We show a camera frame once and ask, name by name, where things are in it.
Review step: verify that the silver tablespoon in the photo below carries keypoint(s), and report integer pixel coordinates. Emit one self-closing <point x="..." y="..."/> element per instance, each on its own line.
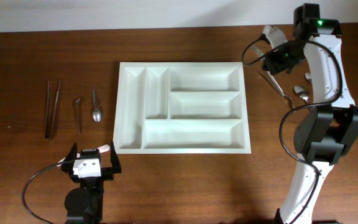
<point x="308" y="77"/>
<point x="302" y="92"/>

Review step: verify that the white plastic cutlery tray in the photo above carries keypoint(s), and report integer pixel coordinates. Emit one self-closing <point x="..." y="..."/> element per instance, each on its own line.
<point x="181" y="108"/>

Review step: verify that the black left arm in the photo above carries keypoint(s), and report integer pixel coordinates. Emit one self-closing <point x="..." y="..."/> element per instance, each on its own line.
<point x="84" y="204"/>

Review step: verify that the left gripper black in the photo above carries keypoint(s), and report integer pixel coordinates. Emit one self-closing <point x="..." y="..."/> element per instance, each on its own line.
<point x="108" y="172"/>

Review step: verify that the dark metal chopstick right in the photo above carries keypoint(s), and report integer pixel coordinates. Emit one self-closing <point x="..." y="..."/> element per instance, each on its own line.
<point x="53" y="115"/>

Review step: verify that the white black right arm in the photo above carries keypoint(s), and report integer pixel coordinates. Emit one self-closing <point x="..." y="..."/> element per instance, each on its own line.
<point x="330" y="128"/>

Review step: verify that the pink white spoon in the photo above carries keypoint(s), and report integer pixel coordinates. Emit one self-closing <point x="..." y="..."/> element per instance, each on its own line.
<point x="102" y="149"/>

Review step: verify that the small silver teaspoon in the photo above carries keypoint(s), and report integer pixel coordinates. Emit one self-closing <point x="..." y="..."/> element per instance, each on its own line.
<point x="96" y="113"/>

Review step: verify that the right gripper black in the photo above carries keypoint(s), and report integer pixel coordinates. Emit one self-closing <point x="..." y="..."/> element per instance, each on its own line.
<point x="274" y="66"/>

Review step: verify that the small teaspoon dark handle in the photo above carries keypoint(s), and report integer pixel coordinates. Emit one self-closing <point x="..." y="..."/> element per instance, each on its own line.
<point x="77" y="110"/>

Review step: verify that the silver fork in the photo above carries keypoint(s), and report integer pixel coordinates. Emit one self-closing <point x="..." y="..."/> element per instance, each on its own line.
<point x="257" y="51"/>
<point x="274" y="84"/>

